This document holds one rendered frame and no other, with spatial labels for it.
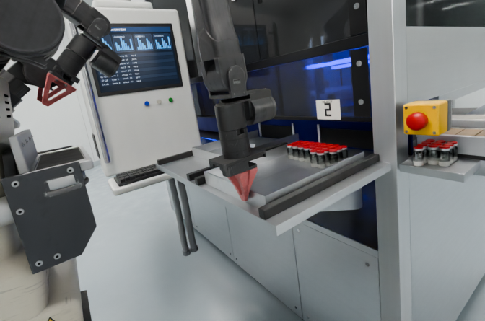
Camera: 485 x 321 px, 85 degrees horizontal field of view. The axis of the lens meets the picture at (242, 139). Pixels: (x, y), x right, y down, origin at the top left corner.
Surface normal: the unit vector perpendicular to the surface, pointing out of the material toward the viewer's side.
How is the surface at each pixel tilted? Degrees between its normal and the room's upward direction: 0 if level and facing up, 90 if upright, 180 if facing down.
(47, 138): 90
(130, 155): 90
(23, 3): 92
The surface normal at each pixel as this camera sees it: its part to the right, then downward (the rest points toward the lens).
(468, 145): -0.81, 0.23
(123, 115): 0.54, 0.09
